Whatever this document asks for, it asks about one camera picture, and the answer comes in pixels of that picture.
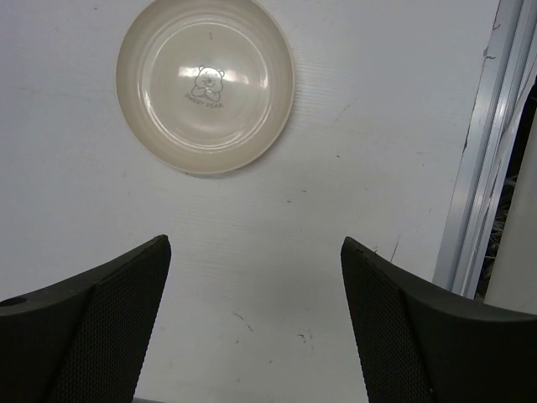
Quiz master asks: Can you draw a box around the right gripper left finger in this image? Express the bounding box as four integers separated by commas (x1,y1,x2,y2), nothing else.
1,235,171,402

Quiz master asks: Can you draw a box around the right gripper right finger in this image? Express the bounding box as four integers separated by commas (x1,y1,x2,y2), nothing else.
341,238,536,402

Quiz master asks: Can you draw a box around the cream plate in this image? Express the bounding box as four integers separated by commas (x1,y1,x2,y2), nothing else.
115,1,295,175

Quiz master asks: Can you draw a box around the aluminium frame rail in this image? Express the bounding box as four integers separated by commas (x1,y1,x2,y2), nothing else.
433,1,536,298

